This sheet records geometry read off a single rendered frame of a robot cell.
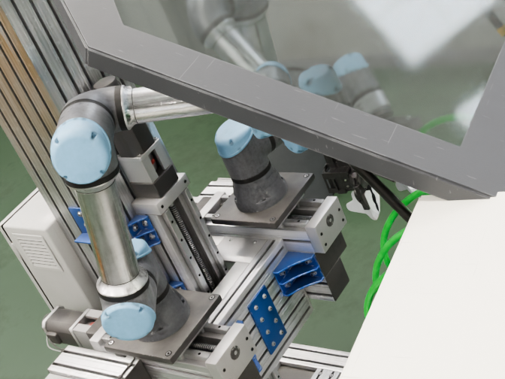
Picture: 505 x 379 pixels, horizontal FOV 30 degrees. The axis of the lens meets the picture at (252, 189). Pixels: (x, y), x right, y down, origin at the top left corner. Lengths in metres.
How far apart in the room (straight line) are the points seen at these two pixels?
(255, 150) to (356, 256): 1.60
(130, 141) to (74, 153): 0.46
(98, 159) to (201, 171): 3.25
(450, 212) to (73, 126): 0.79
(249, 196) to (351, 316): 1.30
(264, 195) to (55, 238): 0.57
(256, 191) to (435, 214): 1.18
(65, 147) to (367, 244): 2.38
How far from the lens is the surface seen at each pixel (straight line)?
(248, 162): 2.49
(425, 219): 1.40
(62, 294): 2.74
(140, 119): 1.99
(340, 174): 1.93
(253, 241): 2.60
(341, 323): 3.72
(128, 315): 2.07
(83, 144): 1.85
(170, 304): 2.26
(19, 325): 4.68
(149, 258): 2.20
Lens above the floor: 2.36
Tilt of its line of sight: 30 degrees down
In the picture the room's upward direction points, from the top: 24 degrees counter-clockwise
